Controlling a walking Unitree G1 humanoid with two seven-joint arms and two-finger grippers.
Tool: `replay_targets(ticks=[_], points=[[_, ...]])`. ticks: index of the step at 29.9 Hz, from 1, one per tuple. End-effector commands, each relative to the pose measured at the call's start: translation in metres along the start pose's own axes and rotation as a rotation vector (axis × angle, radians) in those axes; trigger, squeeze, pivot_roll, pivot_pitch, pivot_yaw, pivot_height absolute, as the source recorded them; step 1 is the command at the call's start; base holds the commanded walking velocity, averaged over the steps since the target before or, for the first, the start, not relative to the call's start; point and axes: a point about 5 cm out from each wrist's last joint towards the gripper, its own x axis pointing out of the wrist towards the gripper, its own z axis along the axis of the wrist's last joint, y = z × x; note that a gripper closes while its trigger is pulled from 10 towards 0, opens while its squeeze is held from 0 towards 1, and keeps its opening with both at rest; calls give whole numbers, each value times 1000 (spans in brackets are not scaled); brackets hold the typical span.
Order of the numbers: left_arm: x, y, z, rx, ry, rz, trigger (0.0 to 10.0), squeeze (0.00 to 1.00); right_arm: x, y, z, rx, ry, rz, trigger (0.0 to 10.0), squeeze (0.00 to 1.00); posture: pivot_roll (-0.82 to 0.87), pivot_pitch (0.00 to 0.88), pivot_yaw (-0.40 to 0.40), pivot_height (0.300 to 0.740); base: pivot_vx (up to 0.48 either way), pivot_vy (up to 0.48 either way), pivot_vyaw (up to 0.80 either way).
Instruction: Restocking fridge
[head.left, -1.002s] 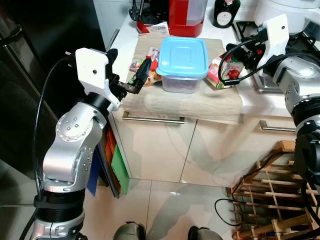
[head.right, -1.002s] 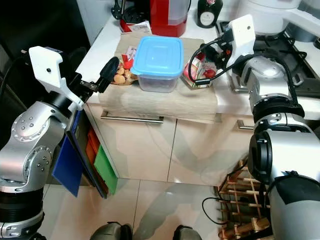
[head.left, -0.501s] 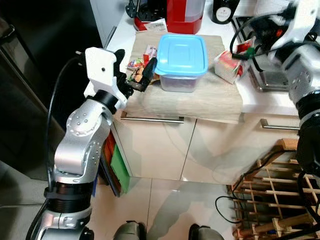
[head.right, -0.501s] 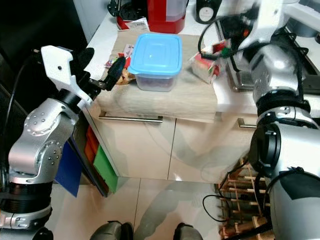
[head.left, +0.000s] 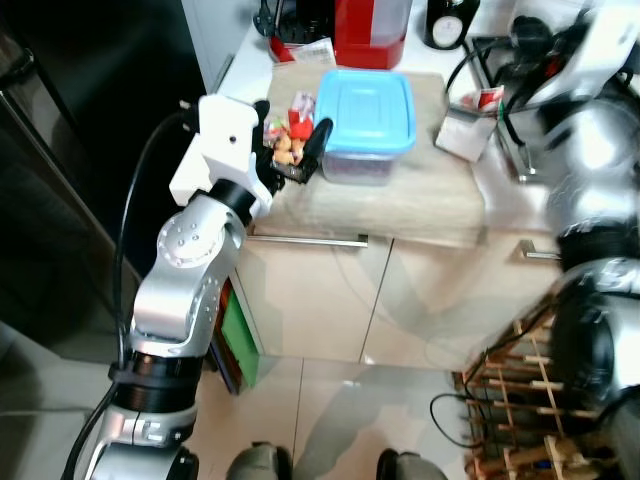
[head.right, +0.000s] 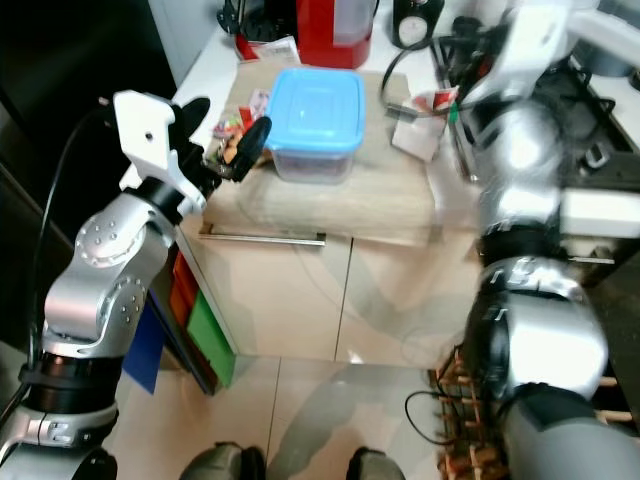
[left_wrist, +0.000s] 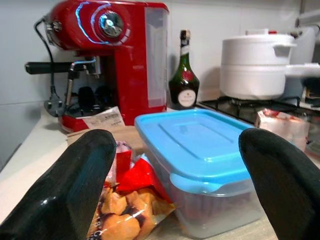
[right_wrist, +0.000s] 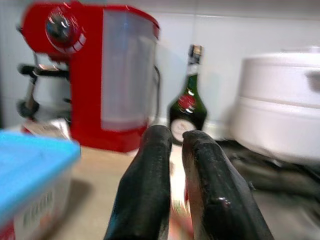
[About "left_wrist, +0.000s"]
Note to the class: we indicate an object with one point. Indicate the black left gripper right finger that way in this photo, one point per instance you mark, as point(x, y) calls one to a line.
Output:
point(287, 190)

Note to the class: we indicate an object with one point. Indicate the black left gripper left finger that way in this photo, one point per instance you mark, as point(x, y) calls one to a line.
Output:
point(62, 190)

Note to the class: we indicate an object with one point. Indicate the small red packet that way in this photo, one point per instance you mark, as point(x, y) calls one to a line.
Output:
point(123, 160)

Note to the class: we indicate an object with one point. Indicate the clear snack bag red top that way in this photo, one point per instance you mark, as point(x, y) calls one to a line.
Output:
point(120, 207)

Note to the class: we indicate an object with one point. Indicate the white red wrapped package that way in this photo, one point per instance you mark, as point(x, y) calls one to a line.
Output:
point(280, 125)

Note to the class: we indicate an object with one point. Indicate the white paper receipt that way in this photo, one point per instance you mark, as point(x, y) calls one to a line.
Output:
point(107, 121)

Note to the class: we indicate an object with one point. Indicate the wooden cutting board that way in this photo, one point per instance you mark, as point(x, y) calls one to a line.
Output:
point(125, 136)

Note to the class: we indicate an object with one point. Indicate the clear container with blue lid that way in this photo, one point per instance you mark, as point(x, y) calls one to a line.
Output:
point(195, 140)

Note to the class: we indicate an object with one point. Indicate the black gas stove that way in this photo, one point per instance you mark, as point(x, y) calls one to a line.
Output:
point(225, 105)

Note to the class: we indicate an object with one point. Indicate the white saucepan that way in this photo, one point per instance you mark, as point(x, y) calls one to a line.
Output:
point(252, 81)

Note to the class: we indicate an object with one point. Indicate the red espresso machine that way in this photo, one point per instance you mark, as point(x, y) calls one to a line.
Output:
point(130, 75)

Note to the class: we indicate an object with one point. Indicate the white lidded pot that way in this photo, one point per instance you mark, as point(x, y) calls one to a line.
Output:
point(250, 51)

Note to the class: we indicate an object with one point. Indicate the dark green liqueur bottle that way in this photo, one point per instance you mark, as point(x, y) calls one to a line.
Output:
point(183, 85)

